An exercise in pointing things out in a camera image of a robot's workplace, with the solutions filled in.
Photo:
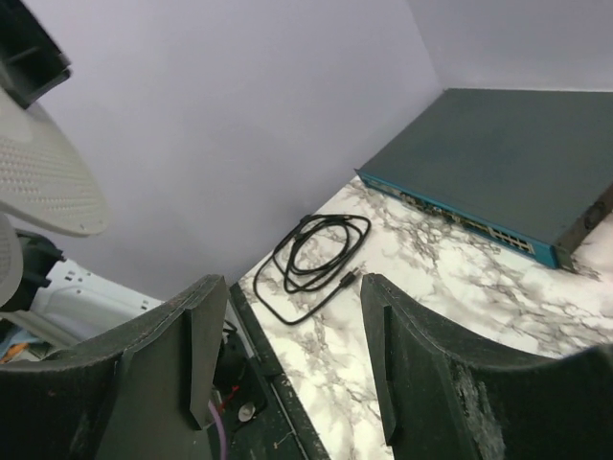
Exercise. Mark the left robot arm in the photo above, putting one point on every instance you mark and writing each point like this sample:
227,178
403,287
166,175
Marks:
61,302

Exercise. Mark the dark grey network switch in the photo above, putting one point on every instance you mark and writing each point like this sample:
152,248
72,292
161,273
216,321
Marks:
529,169

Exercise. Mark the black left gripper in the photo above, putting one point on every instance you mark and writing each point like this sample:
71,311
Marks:
31,62

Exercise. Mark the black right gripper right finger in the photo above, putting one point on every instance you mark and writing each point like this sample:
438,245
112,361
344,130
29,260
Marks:
445,392

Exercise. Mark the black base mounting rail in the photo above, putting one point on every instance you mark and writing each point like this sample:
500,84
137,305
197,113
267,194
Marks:
257,404

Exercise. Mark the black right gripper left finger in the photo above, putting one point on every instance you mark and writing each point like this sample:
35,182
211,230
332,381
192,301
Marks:
138,391

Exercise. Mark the grey perforated cable spool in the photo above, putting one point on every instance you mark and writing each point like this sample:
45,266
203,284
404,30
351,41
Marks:
45,182

